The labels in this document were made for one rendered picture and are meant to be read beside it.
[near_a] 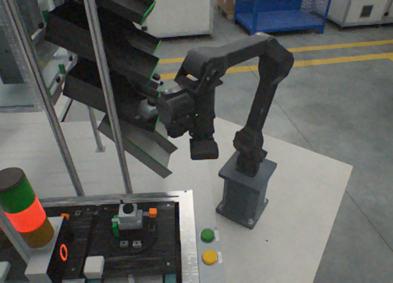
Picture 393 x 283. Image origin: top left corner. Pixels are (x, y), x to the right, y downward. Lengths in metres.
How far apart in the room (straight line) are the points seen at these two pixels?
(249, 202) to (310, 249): 0.25
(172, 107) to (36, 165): 0.94
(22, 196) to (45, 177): 0.84
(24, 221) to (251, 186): 0.62
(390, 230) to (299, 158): 1.24
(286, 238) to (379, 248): 1.31
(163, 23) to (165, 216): 4.04
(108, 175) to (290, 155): 0.78
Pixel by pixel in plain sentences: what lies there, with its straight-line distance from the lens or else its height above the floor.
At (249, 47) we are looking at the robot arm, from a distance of 0.69.
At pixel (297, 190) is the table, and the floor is 0.86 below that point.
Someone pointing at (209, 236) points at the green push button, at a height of 0.97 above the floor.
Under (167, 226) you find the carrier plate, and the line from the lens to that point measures 0.95.
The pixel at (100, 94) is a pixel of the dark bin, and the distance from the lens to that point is 0.89.
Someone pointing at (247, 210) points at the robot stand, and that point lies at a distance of 1.04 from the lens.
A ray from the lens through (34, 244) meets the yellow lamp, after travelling 0.62.
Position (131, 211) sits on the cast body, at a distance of 0.84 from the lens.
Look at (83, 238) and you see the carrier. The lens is 0.97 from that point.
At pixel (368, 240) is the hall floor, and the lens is 2.35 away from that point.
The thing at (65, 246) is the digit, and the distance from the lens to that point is 0.68.
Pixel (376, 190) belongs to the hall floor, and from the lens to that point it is 2.70.
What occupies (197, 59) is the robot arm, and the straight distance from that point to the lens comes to 0.61.
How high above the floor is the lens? 1.74
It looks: 40 degrees down
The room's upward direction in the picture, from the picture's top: straight up
